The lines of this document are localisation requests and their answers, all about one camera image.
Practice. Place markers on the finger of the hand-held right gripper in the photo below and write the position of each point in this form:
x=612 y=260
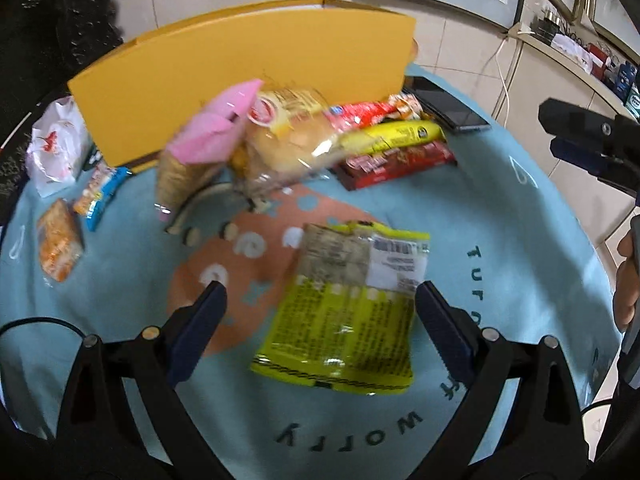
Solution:
x=585 y=157
x=585 y=120

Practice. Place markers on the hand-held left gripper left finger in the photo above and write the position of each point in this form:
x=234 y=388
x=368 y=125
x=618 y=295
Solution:
x=197 y=330

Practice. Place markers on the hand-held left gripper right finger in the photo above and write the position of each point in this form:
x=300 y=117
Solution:
x=445 y=330

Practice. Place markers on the yellow-green snack packet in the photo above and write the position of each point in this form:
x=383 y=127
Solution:
x=340 y=320

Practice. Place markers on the yellow cardboard box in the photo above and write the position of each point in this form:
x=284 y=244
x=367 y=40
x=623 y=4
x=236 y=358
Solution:
x=200 y=60

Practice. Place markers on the person's right hand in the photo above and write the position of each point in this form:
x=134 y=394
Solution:
x=626 y=295

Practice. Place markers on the beige low cabinet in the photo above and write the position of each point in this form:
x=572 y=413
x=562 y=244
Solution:
x=565 y=125

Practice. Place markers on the blue box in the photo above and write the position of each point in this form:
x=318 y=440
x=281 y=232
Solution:
x=625 y=77

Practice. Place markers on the red box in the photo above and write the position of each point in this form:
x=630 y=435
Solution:
x=597 y=57

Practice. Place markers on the light blue printed mat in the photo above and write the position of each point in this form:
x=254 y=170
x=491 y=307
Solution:
x=500 y=240

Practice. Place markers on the black smartphone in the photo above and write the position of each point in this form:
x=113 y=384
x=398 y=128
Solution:
x=450 y=110

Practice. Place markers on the orange snack packet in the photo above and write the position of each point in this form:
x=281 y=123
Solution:
x=57 y=240

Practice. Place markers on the small blue snack packet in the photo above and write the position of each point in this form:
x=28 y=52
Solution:
x=100 y=190

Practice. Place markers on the dark red chocolate bar packet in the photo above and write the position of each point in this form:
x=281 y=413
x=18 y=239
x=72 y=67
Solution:
x=400 y=165

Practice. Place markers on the person's dark clothing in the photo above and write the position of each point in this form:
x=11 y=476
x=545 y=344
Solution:
x=625 y=425

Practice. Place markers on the yellow bar packet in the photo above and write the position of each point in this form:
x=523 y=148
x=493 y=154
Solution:
x=395 y=137

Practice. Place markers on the pink wafer packet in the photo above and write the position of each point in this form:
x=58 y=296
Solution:
x=205 y=130

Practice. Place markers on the clear bun packet red label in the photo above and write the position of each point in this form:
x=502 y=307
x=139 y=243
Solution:
x=290 y=140

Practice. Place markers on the long red snack packet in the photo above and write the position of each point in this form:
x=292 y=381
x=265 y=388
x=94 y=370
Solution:
x=365 y=112

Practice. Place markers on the white plastic bag red print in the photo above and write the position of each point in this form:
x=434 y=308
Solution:
x=55 y=145

